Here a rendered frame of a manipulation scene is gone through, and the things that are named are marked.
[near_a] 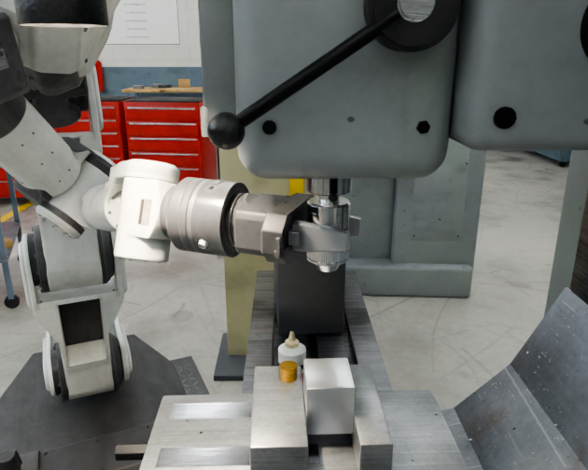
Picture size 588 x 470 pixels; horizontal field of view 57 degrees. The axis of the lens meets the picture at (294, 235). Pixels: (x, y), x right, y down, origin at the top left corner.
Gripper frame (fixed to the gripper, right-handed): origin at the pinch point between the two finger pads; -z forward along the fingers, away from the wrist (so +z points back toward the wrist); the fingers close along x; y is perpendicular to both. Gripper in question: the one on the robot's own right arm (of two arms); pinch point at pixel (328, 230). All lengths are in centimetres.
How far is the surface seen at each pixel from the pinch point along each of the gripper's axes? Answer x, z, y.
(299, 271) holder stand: 27.9, 12.7, 17.8
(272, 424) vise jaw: -9.7, 2.8, 19.2
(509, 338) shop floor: 218, -40, 123
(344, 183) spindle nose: -1.3, -2.0, -5.8
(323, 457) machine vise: -8.2, -2.6, 23.1
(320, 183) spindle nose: -2.4, 0.3, -5.9
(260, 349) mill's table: 21.1, 17.2, 30.4
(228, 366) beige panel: 141, 85, 122
